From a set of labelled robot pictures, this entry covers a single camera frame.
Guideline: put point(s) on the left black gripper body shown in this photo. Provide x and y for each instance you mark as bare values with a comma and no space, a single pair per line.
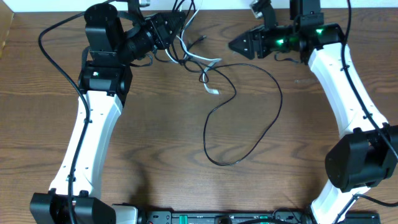
158,28

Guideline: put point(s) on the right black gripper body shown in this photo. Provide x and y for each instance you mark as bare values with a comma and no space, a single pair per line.
279,39

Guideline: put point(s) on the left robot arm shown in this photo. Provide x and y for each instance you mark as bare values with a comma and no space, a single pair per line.
117,39

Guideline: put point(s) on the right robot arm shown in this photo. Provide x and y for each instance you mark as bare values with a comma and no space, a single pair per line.
366,153

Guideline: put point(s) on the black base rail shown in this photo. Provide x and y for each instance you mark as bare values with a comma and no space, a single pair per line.
280,215

